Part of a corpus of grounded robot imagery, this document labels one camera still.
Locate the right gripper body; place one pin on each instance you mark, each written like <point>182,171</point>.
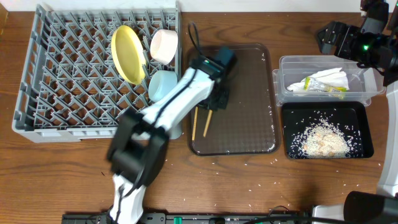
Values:
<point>354,45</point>

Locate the wrapper and napkin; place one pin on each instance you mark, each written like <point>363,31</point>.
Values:
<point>333,81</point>

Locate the wooden chopstick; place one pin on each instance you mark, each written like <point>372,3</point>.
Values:
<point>194,123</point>
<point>207,124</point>

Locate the light blue bowl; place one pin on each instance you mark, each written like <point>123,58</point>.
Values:
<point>161,83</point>

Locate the white pink bowl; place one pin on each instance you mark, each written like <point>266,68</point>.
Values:
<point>163,46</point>

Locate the yellow plate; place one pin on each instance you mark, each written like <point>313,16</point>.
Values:
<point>128,55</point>

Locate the rice and food scraps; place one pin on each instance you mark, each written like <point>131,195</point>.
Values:
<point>322,139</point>

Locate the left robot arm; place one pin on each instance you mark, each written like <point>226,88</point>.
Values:
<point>138,149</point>

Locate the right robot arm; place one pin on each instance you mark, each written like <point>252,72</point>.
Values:
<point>371,45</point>

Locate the black waste tray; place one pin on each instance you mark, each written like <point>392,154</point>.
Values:
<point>295,116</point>

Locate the grey dishwasher rack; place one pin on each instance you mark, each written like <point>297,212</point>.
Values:
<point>70,89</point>

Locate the clear plastic bin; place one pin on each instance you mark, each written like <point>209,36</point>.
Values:
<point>364,83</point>

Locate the dark brown serving tray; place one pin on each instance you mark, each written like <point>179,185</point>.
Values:
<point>250,122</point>

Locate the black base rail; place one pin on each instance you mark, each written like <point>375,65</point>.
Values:
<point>161,218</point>

